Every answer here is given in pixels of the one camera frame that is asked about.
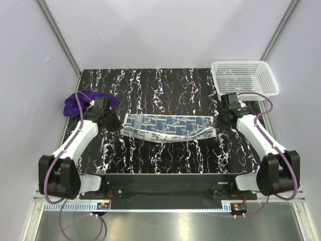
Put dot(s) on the blue white patterned towel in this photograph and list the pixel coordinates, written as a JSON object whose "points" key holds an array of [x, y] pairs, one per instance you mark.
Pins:
{"points": [[168, 128]]}

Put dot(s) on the aluminium frame rail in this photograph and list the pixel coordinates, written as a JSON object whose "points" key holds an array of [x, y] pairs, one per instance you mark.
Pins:
{"points": [[126, 190]]}

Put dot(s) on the black marble pattern mat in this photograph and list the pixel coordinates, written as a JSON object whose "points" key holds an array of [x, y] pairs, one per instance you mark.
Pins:
{"points": [[178, 91]]}

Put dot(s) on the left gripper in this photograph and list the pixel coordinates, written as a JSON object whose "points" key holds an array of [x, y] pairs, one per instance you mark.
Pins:
{"points": [[117, 125]]}

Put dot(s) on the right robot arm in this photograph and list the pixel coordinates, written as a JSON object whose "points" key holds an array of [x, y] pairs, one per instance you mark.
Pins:
{"points": [[279, 172]]}

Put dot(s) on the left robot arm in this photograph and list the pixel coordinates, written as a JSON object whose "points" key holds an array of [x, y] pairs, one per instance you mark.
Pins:
{"points": [[59, 178]]}

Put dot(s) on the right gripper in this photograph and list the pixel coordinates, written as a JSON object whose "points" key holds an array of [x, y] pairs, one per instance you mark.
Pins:
{"points": [[217, 121]]}

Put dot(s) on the white plastic basket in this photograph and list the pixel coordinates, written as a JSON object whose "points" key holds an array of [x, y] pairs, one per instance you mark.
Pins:
{"points": [[244, 77]]}

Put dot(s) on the purple towel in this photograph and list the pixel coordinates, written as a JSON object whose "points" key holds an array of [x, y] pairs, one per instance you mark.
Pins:
{"points": [[71, 108]]}

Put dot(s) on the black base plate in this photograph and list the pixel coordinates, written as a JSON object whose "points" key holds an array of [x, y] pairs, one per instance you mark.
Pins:
{"points": [[168, 178]]}

